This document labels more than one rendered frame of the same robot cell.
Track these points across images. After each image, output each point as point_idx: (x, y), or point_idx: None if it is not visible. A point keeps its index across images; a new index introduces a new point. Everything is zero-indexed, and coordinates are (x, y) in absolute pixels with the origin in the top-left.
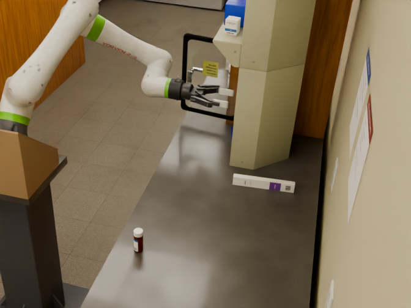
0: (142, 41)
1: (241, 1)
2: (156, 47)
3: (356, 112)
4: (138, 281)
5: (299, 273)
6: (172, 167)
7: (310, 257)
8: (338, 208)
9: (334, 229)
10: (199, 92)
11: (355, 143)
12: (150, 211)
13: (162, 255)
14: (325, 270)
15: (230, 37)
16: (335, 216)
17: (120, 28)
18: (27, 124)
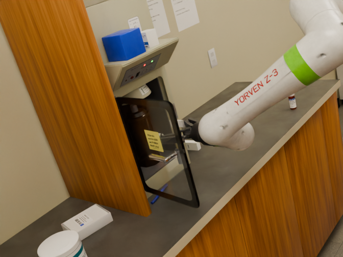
0: (235, 96)
1: (117, 33)
2: (216, 108)
3: (152, 20)
4: (296, 98)
5: (200, 109)
6: (245, 158)
7: (187, 116)
8: (179, 59)
9: (185, 67)
10: (191, 124)
11: (170, 17)
12: (278, 126)
13: (277, 108)
14: (193, 91)
15: (158, 42)
16: (178, 70)
17: (262, 76)
18: None
